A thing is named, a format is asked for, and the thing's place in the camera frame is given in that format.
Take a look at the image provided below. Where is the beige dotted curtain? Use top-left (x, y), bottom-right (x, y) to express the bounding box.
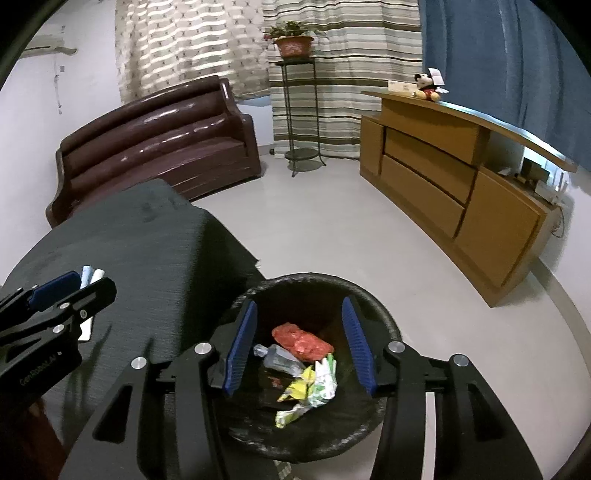
top-left (115, 0), bottom-right (273, 104)

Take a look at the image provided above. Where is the potted plant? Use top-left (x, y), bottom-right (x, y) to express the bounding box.
top-left (263, 21), bottom-right (326, 59)

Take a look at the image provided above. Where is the black metal plant stand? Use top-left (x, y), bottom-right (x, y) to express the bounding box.
top-left (269, 58), bottom-right (326, 178)

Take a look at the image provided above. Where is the dark brown leather sofa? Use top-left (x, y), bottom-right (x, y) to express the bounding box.
top-left (45, 75), bottom-right (263, 228)

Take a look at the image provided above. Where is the white router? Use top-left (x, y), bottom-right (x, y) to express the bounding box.
top-left (536, 178), bottom-right (571, 205)

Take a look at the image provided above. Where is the small brown box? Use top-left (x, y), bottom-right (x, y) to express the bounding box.
top-left (522, 157), bottom-right (550, 184)

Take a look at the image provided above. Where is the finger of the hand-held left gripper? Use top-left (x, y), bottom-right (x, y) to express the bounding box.
top-left (0, 277), bottom-right (117, 363)
top-left (0, 271), bottom-right (81, 324)

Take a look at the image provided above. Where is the white air conditioner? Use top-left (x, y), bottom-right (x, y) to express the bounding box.
top-left (21, 25), bottom-right (77, 58)

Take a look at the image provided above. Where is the mouse plush toy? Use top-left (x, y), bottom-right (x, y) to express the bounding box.
top-left (412, 68), bottom-right (446, 102)

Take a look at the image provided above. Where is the striped curtain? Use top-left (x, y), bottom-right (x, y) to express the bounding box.
top-left (261, 0), bottom-right (423, 160)

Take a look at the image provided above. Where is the wooden cabinet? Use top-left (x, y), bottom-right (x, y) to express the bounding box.
top-left (359, 90), bottom-right (580, 308)

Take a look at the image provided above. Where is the white toothpaste tube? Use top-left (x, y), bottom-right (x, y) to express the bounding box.
top-left (76, 265), bottom-right (105, 342)

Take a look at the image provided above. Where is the clear plastic bottle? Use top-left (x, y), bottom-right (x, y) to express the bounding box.
top-left (253, 344), bottom-right (306, 376)

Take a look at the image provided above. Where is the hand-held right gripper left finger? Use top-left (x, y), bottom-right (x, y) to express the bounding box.
top-left (60, 299), bottom-right (259, 480)

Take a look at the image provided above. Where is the black trash bin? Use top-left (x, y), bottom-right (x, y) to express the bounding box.
top-left (215, 273), bottom-right (402, 464)

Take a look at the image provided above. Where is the yellow wrapper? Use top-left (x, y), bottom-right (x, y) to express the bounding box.
top-left (276, 367), bottom-right (317, 402)

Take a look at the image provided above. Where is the dark grey tablecloth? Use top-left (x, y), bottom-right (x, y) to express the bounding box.
top-left (0, 179), bottom-right (266, 444)

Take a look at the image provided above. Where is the blue curtain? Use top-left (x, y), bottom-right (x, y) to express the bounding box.
top-left (418, 0), bottom-right (583, 160)

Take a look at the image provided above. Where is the red plastic bag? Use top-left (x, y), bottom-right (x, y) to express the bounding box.
top-left (271, 322), bottom-right (335, 363)

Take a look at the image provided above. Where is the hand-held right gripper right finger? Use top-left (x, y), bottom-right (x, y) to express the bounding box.
top-left (341, 295), bottom-right (543, 480)

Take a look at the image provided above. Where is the green white bag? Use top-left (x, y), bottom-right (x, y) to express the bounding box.
top-left (300, 353), bottom-right (338, 409)

